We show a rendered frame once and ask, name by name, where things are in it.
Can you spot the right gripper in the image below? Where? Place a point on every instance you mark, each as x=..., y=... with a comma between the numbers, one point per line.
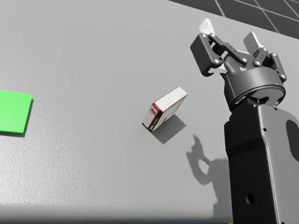
x=256, y=83

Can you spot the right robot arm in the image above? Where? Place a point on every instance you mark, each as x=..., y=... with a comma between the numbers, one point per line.
x=272, y=168

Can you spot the red and white carton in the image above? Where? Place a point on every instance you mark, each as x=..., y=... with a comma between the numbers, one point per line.
x=163, y=109

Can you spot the green pad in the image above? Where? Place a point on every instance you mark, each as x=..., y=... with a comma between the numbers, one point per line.
x=9, y=112

